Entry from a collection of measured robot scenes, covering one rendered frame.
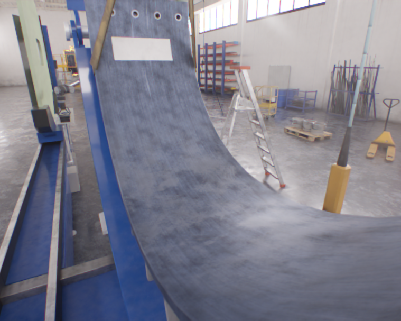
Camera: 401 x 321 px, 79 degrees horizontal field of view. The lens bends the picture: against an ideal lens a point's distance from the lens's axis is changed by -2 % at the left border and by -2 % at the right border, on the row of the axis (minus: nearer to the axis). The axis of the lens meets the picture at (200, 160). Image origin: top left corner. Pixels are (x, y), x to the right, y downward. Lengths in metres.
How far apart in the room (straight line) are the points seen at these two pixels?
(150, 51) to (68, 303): 1.73
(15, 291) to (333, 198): 2.02
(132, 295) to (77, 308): 0.67
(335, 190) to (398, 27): 11.06
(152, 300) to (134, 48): 1.48
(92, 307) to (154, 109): 1.30
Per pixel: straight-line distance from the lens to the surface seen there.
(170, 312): 0.81
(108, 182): 1.74
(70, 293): 2.04
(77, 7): 2.35
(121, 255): 1.48
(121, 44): 1.82
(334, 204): 1.49
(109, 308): 1.87
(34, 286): 2.10
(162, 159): 1.38
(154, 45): 1.87
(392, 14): 12.50
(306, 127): 8.16
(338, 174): 1.43
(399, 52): 12.11
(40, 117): 4.27
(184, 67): 1.87
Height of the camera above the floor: 1.96
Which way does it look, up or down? 21 degrees down
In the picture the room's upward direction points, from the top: straight up
